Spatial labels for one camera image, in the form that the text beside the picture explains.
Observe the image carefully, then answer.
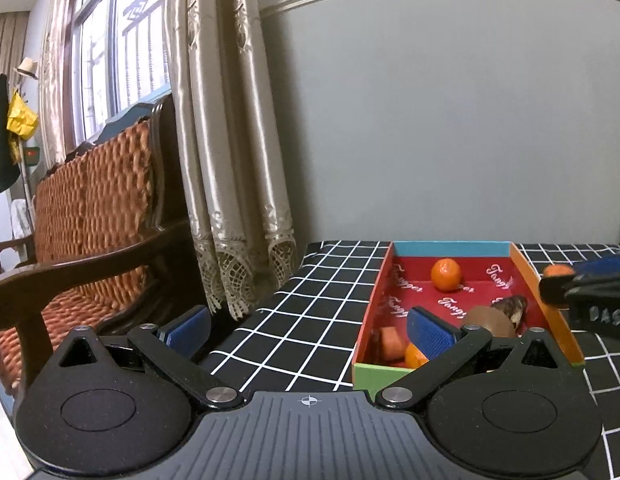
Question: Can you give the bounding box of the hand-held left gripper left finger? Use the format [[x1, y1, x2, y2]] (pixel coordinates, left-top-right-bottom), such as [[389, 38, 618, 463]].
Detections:
[[54, 306, 243, 409]]

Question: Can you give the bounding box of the black white grid tablecloth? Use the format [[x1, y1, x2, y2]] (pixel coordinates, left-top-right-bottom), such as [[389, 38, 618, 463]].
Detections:
[[197, 240, 620, 480]]

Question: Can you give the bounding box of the yellow garment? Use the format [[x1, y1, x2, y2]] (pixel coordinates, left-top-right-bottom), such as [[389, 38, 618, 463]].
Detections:
[[6, 89, 39, 163]]

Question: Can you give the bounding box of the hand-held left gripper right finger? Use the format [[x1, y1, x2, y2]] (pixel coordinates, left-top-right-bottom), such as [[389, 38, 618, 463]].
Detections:
[[375, 307, 563, 409]]

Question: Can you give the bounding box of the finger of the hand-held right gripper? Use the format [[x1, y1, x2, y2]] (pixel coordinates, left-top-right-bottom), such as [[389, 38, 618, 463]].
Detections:
[[572, 252, 620, 277], [539, 272, 620, 306]]

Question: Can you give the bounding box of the white cloth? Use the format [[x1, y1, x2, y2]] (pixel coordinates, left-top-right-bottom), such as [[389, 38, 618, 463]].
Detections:
[[10, 199, 33, 238]]

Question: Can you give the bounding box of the brown kiwi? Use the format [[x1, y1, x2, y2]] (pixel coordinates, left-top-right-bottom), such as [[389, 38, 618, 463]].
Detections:
[[462, 306, 517, 339]]

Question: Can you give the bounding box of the black coat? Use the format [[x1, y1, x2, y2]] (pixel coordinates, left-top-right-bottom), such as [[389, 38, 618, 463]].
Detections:
[[0, 74, 21, 193]]

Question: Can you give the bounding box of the wooden sofa woven orange cushion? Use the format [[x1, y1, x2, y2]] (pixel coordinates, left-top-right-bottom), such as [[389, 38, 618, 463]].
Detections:
[[0, 95, 211, 411]]

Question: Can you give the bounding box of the window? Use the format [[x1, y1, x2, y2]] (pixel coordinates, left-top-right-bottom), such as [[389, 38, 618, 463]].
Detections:
[[64, 0, 173, 147]]

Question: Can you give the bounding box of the tangerine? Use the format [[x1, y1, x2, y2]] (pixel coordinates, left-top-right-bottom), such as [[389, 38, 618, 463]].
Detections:
[[431, 258, 463, 292], [404, 342, 431, 368]]

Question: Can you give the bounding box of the beige satin lace curtain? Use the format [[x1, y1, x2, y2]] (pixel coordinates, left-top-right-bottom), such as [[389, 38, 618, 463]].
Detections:
[[162, 0, 305, 322]]

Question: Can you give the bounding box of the wooden armchair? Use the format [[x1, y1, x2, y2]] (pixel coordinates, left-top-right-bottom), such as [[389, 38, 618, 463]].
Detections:
[[0, 237, 38, 281]]

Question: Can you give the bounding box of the colourful cardboard box red inside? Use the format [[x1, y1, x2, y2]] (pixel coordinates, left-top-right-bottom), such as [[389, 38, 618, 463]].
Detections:
[[352, 240, 586, 401]]

